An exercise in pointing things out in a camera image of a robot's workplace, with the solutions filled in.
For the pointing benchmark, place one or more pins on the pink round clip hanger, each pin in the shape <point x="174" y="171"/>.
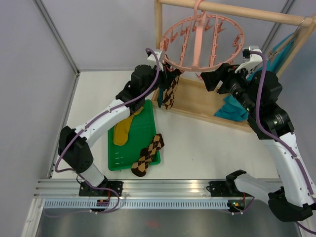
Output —
<point x="201" y="42"/>

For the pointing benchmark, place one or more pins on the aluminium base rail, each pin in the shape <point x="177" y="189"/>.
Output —
<point x="147" y="188"/>

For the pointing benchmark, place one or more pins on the green reindeer sock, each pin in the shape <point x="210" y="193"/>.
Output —
<point x="160" y="96"/>

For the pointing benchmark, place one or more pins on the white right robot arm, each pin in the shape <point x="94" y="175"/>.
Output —
<point x="293" y="200"/>

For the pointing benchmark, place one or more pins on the white slotted cable duct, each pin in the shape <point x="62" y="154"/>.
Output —
<point x="222" y="204"/>

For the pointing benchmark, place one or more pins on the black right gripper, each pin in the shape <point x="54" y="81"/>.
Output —
<point x="225" y="71"/>

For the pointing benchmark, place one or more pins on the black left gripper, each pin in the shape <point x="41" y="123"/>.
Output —
<point x="168" y="77"/>

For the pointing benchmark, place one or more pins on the metal clip hanger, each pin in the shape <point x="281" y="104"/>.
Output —
<point x="289" y="39"/>

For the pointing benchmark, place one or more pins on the yellow sock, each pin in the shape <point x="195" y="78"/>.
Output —
<point x="121" y="129"/>

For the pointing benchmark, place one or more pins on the brown argyle sock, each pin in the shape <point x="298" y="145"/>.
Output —
<point x="169" y="93"/>
<point x="140" y="167"/>

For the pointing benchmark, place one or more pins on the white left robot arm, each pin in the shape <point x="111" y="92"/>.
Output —
<point x="75" y="143"/>

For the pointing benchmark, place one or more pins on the wooden hanger rack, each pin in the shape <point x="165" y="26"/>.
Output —
<point x="191" y="98"/>

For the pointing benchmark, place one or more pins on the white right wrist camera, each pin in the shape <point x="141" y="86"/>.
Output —
<point x="250" y="61"/>

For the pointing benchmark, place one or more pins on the green plastic tray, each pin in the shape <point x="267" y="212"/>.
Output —
<point x="141" y="133"/>

